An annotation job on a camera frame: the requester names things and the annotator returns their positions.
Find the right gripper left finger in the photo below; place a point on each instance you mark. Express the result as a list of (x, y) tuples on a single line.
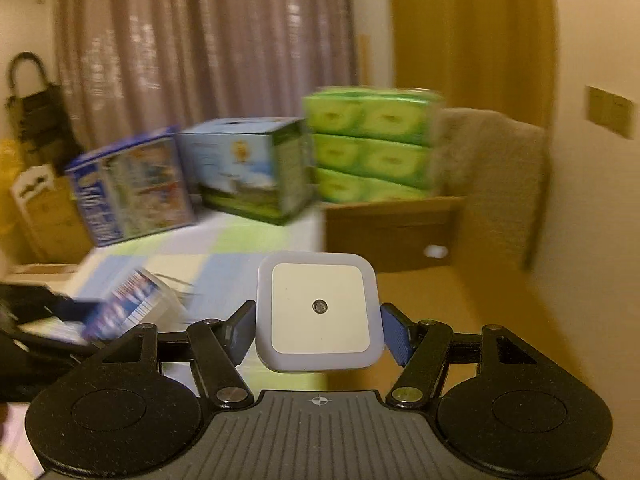
[(218, 348)]

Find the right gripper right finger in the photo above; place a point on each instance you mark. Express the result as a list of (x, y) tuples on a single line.
[(420, 349)]

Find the white square night light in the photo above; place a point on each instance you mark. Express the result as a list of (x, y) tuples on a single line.
[(317, 311)]

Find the checked bed sheet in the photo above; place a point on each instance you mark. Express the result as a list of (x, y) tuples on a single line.
[(212, 266)]

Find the brown cardboard box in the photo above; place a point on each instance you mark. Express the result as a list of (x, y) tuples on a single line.
[(394, 236)]

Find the yellow plastic bag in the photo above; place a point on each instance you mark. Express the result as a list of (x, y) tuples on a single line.
[(11, 166)]

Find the flattened cardboard boxes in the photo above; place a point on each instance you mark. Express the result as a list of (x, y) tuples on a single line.
[(49, 212)]

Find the blue milk carton box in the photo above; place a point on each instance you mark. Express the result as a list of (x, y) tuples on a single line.
[(132, 188)]

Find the cow picture milk box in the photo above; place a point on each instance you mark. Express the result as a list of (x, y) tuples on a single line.
[(255, 167)]

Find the beige quilted chair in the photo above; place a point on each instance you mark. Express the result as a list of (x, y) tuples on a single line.
[(500, 167)]

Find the green tissue pack bundle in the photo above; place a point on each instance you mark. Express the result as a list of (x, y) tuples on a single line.
[(372, 145)]

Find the black folding hand cart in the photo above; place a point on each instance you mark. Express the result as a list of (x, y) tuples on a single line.
[(41, 124)]

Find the pink-brown curtain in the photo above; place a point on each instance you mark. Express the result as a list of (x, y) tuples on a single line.
[(132, 66)]

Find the wooden door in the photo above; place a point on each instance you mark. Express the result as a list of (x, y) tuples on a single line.
[(486, 54)]

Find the wall light switch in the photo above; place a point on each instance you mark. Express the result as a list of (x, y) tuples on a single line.
[(610, 111)]

